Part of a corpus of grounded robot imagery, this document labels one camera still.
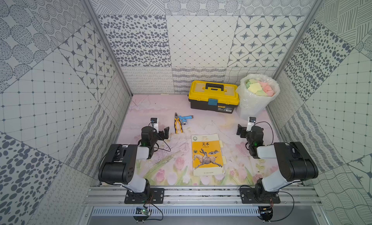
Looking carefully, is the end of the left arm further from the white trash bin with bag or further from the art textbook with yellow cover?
the white trash bin with bag

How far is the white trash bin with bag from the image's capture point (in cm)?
85

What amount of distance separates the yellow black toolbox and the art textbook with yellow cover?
0.21m

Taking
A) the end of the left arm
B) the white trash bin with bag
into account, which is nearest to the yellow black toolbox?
the white trash bin with bag

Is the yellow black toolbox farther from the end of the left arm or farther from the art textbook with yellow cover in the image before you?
the end of the left arm

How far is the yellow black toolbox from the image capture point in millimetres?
994

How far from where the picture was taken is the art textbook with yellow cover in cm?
83

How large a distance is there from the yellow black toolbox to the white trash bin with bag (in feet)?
0.20

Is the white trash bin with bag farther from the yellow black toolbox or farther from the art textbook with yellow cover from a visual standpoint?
the art textbook with yellow cover
